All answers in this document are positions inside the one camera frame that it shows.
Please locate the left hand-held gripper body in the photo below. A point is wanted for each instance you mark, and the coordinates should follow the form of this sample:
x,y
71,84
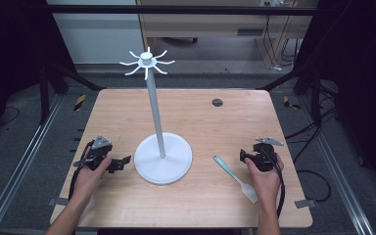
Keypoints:
x,y
98,150

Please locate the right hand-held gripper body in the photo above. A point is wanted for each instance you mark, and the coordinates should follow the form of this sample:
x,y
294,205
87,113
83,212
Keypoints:
x,y
264,156

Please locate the person's right hand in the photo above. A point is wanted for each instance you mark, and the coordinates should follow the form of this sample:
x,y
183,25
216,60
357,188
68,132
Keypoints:
x,y
266,186

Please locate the person's left hand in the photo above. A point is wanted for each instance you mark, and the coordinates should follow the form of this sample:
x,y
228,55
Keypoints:
x,y
86,182

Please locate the white rack stand with hooks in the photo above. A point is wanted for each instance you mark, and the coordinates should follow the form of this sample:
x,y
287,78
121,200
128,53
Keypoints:
x,y
163,160

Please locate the yellow black floor tape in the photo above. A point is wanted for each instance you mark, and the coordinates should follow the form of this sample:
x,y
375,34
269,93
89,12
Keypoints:
x,y
289,103
80,102

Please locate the grey tape strip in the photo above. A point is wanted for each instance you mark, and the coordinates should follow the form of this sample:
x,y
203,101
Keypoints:
x,y
305,203
58,201

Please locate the white cabinet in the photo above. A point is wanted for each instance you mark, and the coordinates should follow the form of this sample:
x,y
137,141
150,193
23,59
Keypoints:
x,y
98,39

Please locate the black curtain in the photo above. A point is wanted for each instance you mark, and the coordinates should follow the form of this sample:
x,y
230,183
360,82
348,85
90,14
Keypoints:
x,y
362,65
9,55

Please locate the wooden desk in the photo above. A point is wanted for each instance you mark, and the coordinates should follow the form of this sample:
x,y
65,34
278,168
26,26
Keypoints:
x,y
202,26

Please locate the metal floor rail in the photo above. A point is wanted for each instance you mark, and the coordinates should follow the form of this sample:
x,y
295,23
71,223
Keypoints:
x,y
338,173
19,166

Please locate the black metal frame stand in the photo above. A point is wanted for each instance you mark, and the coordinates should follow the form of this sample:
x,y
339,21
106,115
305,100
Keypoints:
x,y
44,94
315,98

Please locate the black frame crossbar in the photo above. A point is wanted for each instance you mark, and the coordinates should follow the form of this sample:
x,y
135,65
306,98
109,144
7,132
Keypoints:
x,y
176,9

